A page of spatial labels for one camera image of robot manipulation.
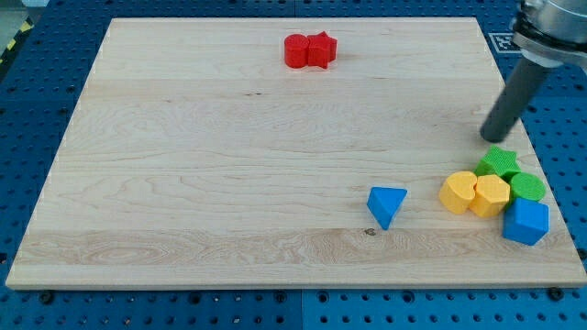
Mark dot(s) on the black white fiducial marker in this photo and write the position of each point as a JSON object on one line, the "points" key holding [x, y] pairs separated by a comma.
{"points": [[503, 42]]}

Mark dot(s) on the blue cube block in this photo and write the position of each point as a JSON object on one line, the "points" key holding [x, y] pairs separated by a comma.
{"points": [[526, 221]]}

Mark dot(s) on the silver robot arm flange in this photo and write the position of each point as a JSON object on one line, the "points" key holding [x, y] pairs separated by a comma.
{"points": [[550, 33]]}

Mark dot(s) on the green circle block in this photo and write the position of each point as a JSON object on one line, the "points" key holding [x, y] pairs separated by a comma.
{"points": [[527, 186]]}

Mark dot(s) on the green star block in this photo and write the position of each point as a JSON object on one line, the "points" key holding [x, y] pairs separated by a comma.
{"points": [[498, 161]]}

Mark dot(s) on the light wooden board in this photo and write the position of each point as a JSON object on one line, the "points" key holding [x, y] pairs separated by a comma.
{"points": [[196, 159]]}

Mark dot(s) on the red circle block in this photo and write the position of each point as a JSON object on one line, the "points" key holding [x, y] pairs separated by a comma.
{"points": [[296, 51]]}

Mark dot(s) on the yellow hexagon block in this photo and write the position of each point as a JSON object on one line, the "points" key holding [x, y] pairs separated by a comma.
{"points": [[492, 194]]}

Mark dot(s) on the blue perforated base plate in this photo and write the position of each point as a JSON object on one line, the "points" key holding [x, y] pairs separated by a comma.
{"points": [[45, 69]]}

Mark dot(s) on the blue triangle block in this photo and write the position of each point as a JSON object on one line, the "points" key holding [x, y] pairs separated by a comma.
{"points": [[384, 203]]}

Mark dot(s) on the red star block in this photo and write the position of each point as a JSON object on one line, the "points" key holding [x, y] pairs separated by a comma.
{"points": [[322, 49]]}

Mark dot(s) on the yellow heart block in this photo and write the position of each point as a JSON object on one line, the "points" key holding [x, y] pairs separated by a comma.
{"points": [[458, 191]]}

